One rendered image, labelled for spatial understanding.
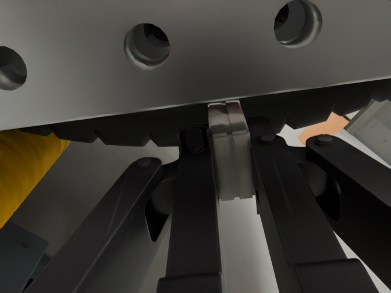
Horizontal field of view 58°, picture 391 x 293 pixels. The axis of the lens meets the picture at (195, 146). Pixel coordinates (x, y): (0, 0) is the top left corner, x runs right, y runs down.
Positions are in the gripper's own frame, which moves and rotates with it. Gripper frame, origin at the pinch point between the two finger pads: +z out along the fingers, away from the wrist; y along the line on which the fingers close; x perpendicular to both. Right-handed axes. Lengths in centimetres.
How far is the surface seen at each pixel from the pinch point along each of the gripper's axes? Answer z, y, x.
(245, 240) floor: 104, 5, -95
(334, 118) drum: 377, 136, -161
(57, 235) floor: 56, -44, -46
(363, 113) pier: 1089, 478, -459
